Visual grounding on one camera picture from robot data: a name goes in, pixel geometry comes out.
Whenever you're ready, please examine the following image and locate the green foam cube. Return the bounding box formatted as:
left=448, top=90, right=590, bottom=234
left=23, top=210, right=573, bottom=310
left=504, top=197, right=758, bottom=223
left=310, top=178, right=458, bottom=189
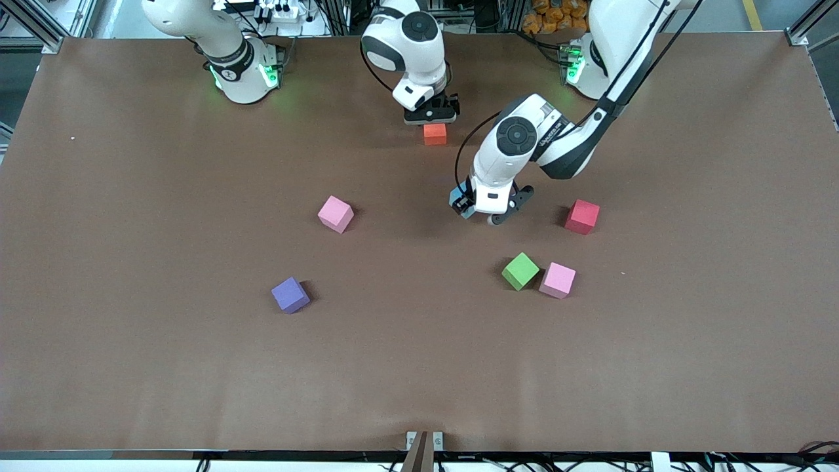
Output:
left=501, top=252, right=540, bottom=291

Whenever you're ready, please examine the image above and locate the pink foam cube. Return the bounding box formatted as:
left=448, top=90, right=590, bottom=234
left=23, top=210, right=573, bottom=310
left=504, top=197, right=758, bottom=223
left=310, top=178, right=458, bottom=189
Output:
left=318, top=195, right=355, bottom=234
left=539, top=262, right=577, bottom=300

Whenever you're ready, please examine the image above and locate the red foam cube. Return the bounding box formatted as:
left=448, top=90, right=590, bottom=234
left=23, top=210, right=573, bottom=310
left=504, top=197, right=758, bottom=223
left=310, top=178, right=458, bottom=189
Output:
left=565, top=199, right=600, bottom=235

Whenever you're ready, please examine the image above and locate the dark equipment rack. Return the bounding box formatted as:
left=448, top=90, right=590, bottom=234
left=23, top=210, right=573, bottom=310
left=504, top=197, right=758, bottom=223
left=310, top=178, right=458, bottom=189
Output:
left=341, top=0, right=525, bottom=33

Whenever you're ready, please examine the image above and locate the bag of orange snacks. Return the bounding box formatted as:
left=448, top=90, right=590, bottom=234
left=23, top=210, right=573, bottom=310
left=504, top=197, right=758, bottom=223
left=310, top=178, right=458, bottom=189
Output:
left=522, top=0, right=594, bottom=35

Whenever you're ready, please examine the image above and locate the white power strip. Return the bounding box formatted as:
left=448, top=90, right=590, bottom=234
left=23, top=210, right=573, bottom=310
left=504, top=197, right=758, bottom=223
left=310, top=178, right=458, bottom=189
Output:
left=254, top=0, right=309, bottom=20

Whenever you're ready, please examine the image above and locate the brown table cover sheet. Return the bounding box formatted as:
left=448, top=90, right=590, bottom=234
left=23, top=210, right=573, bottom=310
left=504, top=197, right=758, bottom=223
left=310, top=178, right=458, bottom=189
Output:
left=0, top=31, right=839, bottom=454

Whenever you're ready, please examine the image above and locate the purple foam cube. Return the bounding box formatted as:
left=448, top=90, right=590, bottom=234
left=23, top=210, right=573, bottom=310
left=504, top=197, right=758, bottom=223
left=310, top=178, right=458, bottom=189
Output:
left=271, top=277, right=311, bottom=314

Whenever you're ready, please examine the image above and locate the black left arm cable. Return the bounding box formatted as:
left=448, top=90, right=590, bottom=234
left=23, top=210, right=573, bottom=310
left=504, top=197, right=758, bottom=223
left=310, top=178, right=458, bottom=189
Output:
left=454, top=0, right=703, bottom=191

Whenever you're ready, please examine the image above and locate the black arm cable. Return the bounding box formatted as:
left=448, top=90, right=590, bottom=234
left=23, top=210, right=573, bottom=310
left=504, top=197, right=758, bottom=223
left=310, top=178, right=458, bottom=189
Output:
left=358, top=39, right=397, bottom=92
left=454, top=0, right=703, bottom=191

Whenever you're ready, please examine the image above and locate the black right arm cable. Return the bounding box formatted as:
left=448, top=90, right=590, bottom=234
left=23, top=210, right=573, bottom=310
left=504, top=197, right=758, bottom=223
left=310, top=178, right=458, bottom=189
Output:
left=358, top=39, right=397, bottom=92

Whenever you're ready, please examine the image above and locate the silver camera mount bracket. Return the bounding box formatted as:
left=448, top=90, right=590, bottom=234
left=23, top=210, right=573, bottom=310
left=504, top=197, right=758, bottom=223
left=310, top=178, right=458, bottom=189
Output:
left=401, top=431, right=445, bottom=472

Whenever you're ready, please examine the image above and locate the metal table edge rail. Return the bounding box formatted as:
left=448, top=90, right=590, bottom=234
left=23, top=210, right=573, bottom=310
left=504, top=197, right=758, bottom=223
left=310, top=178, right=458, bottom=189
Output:
left=0, top=449, right=839, bottom=461

